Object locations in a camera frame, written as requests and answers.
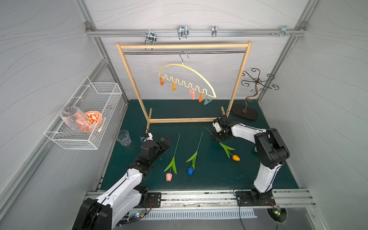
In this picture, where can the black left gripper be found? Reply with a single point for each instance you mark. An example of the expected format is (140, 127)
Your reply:
(160, 143)

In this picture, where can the bronze wire jewelry stand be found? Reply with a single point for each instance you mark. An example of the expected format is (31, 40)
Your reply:
(245, 111)

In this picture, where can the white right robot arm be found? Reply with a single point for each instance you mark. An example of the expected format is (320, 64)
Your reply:
(270, 147)

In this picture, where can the metal hook bracket small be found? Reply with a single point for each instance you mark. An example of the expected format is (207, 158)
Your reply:
(214, 31)

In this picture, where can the orange yellow tulip flower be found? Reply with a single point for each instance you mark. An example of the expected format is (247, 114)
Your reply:
(227, 150)

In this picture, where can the wooden clothes rack frame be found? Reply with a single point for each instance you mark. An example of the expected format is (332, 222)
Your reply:
(148, 116)

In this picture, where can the metal hook bracket left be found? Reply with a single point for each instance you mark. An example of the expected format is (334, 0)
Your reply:
(151, 38)

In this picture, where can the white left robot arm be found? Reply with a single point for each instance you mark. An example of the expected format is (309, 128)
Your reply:
(108, 209)

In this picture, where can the clear plastic pitcher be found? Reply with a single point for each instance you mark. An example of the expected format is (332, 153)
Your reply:
(73, 117)

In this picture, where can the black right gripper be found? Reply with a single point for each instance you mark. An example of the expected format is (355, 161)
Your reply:
(219, 133)

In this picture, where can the aluminium top rail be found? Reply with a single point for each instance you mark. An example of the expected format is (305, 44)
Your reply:
(165, 33)

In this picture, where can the orange white patterned bowl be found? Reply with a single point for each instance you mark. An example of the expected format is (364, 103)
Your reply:
(95, 121)

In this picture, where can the yellow wavy clothes hanger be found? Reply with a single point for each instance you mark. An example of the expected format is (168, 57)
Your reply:
(176, 68)

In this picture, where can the pink tulip flower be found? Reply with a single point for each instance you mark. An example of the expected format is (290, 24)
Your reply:
(171, 167)

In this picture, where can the orange clip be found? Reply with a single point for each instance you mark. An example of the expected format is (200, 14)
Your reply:
(201, 98)
(173, 86)
(161, 81)

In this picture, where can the pink clothes clip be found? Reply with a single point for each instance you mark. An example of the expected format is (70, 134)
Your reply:
(192, 93)

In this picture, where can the blue tulip flower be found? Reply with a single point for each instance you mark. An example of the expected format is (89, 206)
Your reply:
(192, 159)

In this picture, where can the clear faceted drinking glass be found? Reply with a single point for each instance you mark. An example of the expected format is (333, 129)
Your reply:
(124, 138)

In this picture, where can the metal hook bracket right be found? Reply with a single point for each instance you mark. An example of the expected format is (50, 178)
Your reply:
(283, 32)

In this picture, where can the metal hook bracket middle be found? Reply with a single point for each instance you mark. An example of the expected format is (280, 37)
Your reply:
(182, 31)

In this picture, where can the white wire wall basket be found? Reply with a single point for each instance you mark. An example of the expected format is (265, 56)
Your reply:
(90, 96)

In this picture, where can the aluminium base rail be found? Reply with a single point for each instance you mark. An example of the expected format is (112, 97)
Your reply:
(225, 199)

